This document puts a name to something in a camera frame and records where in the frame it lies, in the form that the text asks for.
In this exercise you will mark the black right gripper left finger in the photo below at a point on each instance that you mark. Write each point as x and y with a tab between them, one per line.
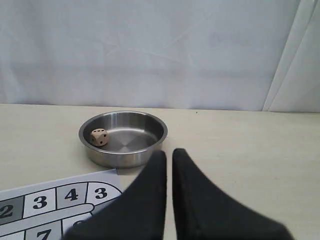
138	214

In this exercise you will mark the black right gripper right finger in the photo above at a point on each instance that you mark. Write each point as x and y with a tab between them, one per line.
202	211

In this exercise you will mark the wooden die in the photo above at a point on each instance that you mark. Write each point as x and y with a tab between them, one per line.
99	137

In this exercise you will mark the round stainless steel bowl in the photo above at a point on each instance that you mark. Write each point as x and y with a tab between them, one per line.
132	137

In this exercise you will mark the printed paper game board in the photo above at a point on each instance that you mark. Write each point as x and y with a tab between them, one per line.
47	210

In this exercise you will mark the white curtain backdrop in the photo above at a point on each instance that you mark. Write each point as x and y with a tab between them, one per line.
255	55

